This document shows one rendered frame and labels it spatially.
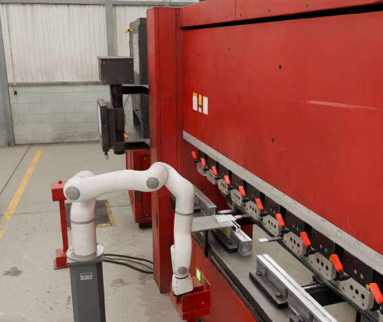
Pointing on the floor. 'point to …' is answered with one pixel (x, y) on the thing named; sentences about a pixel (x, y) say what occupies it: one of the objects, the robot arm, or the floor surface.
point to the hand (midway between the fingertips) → (183, 299)
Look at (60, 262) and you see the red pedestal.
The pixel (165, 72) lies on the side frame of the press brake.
